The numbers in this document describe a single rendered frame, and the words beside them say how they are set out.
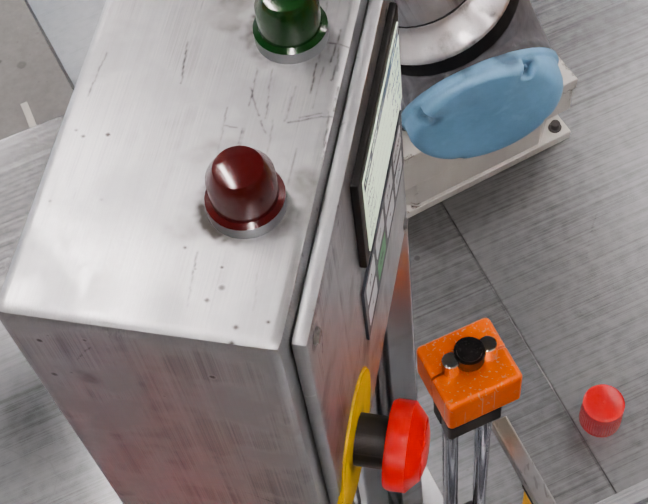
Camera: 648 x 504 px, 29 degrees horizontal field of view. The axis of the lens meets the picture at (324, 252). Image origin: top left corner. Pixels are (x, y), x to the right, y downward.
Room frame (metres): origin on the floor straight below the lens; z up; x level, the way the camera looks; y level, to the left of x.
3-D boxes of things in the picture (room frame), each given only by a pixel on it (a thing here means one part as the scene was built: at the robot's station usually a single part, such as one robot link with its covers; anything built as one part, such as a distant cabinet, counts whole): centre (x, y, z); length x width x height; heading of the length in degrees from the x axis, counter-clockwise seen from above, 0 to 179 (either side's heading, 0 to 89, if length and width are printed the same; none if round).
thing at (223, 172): (0.22, 0.02, 1.49); 0.03 x 0.03 x 0.02
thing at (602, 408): (0.38, -0.20, 0.85); 0.03 x 0.03 x 0.03
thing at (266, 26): (0.29, 0.00, 1.49); 0.03 x 0.03 x 0.02
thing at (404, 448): (0.19, -0.01, 1.32); 0.04 x 0.03 x 0.04; 161
